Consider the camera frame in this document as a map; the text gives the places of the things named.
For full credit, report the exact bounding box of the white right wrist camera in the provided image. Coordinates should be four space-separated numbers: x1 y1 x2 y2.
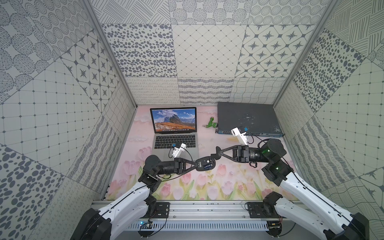
231 128 248 146

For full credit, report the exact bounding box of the black wireless mouse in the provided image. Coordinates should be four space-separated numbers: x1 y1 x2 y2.
195 157 216 172

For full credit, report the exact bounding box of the green crimping tool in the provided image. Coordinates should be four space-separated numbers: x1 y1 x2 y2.
203 117 218 128

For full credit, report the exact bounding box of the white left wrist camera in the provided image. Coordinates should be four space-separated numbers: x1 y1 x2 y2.
172 143 187 158

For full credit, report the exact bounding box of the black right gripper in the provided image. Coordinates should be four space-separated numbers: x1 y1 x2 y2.
219 144 272 164

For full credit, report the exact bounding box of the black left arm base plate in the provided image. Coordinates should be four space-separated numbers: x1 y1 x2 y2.
144 202 171 219

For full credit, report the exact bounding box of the silver open laptop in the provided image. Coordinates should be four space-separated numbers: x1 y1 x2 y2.
150 107 199 161

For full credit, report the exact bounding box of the dark grey network switch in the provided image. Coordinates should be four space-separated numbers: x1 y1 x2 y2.
216 102 285 138

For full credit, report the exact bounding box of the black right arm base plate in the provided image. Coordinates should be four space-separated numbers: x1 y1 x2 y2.
245 202 279 219

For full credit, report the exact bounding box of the aluminium mounting rail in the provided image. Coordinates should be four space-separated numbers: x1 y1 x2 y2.
89 200 313 222

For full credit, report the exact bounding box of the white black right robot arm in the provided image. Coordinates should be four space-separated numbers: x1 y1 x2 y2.
216 139 370 240

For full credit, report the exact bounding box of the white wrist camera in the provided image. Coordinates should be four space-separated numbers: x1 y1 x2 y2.
231 128 248 146
172 143 187 158

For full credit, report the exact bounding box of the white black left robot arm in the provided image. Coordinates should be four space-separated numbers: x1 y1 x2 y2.
70 155 210 240

